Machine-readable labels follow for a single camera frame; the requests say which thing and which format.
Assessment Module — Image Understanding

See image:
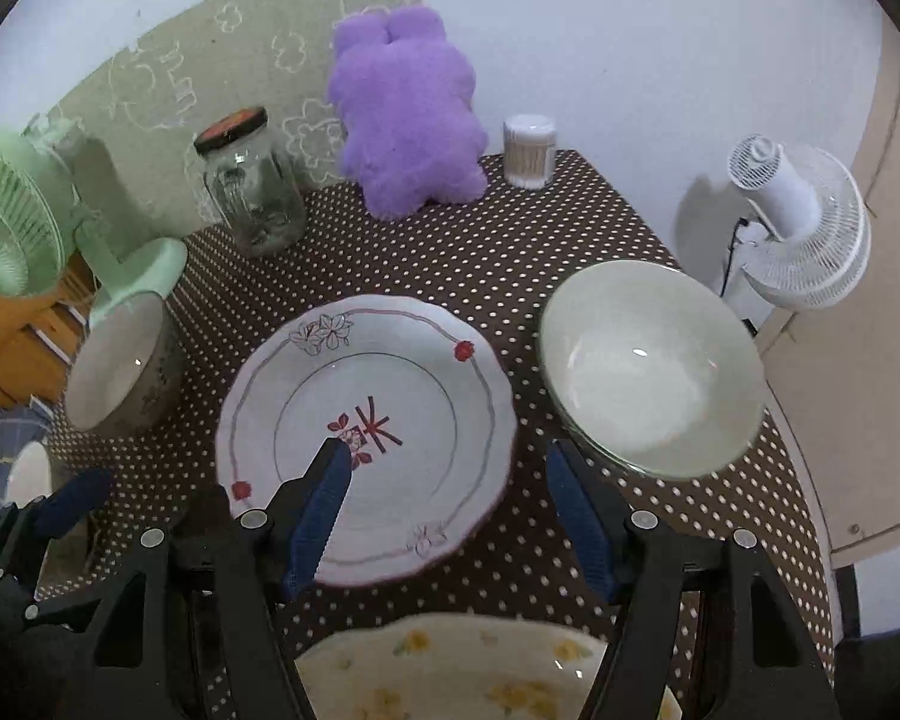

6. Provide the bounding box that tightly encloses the small speckled ceramic bowl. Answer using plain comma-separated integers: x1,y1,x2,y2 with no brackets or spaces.
64,293,185,439

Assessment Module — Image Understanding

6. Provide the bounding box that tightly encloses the large pale green bowl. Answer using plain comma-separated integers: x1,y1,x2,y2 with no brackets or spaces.
538,260,764,479

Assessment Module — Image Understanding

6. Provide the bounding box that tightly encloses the white red-patterned plate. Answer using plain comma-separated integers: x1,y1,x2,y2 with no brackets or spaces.
215,294,517,589

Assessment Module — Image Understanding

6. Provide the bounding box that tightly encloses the yellow floral plate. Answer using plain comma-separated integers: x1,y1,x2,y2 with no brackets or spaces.
292,611,685,720

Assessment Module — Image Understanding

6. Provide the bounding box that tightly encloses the wooden bed headboard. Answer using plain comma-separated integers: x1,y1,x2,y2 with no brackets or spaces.
0,254,95,408

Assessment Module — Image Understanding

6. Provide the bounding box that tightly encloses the green desk fan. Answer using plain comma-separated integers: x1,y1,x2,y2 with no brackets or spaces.
0,115,187,327

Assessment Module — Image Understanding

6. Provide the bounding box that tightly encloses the brown polka dot tablecloth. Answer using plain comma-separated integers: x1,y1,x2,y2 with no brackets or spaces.
35,151,839,718

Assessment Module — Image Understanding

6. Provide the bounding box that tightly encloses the glass jar red lid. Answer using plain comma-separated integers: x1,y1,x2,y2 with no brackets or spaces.
193,106,307,257

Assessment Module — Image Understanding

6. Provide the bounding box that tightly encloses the white standing fan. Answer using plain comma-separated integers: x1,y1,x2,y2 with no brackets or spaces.
718,133,871,314

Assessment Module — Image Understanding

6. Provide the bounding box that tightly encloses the cotton swab container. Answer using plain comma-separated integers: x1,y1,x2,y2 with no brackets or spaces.
502,114,557,190

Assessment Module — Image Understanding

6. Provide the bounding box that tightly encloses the purple plush toy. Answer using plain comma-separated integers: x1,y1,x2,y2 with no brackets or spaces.
326,5,489,221

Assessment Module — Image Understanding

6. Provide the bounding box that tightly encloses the black fan power cable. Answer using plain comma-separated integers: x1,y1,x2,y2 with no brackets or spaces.
718,216,760,338

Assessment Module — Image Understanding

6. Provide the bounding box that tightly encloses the green patterned wall sheet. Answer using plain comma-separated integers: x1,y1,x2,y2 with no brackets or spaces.
37,0,419,254

